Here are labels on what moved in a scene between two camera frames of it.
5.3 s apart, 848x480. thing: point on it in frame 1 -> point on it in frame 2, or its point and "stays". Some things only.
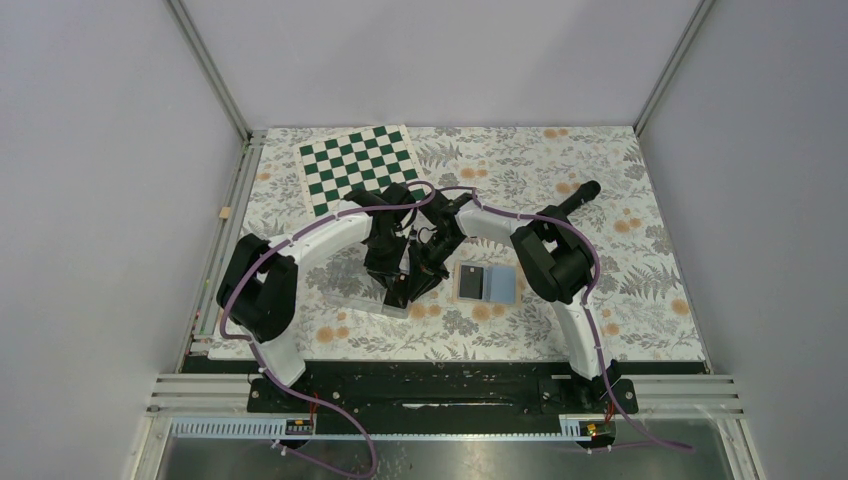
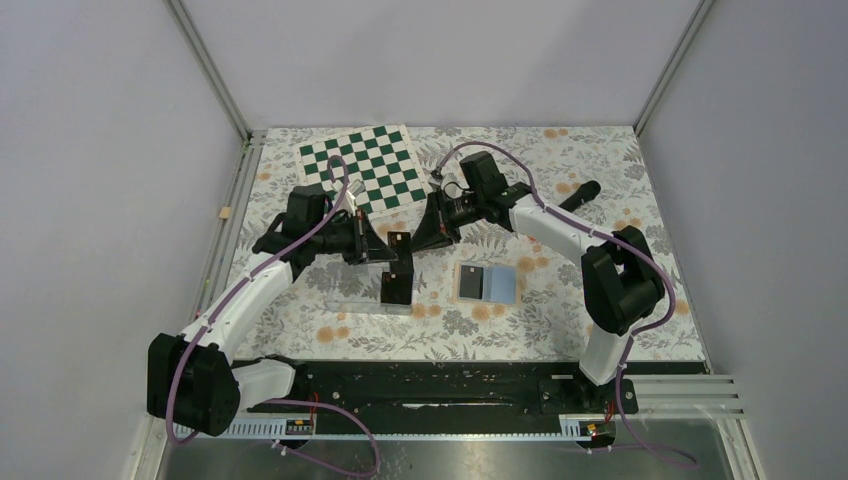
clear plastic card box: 346,282 stays
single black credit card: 471,282 stays
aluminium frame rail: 183,391 stays
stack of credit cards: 398,295 stays
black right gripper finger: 423,272 -> 432,232
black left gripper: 388,269 -> 367,245
